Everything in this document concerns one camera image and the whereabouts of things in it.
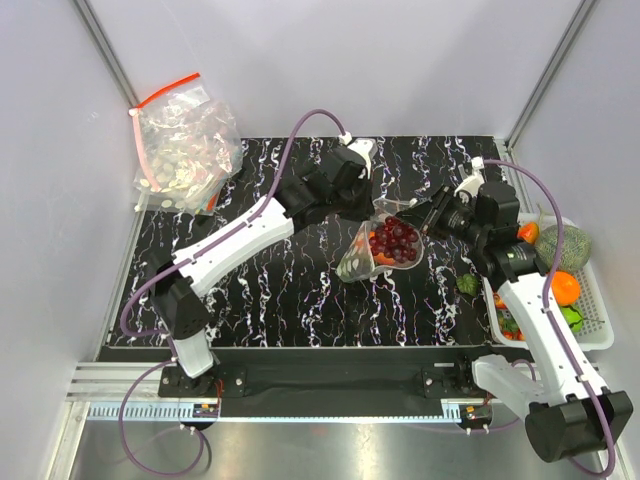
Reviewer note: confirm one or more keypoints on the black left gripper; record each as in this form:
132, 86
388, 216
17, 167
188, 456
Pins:
365, 210

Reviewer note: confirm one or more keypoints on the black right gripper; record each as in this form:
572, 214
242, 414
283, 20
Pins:
418, 212

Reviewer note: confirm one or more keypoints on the purple grape bunch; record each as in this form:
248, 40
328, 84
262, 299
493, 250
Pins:
396, 237

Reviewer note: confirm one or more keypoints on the clear spotted zip bag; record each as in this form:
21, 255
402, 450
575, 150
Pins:
357, 264

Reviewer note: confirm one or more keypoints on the orange fruit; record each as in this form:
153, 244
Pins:
384, 258
566, 288

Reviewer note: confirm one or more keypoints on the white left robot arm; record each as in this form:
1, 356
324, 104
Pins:
177, 297

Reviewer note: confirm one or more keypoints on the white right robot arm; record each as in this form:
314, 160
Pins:
570, 410

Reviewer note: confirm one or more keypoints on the stack of zip bags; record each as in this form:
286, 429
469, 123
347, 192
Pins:
187, 146

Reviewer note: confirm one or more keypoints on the black marble pattern mat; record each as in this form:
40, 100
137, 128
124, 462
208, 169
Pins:
290, 295

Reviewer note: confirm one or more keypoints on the green grape leaf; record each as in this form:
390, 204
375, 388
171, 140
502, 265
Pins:
468, 284

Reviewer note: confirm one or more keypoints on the red orange pepper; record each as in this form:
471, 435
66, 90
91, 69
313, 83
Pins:
529, 232

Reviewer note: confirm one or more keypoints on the small fruits in basket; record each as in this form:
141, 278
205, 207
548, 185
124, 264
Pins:
507, 323

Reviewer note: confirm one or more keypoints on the green netted melon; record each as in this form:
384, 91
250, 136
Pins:
575, 252

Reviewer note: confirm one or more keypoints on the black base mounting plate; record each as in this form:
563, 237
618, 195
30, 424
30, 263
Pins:
425, 371

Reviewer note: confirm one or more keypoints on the green apple front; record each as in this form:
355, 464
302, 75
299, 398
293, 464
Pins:
574, 317

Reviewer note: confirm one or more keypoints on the white plastic fruit basket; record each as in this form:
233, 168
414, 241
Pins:
596, 333

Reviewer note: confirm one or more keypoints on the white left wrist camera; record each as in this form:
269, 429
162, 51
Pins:
366, 148

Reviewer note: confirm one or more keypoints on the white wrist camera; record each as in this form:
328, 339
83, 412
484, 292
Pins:
471, 181
366, 148

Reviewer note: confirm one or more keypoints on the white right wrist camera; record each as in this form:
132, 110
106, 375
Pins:
471, 181

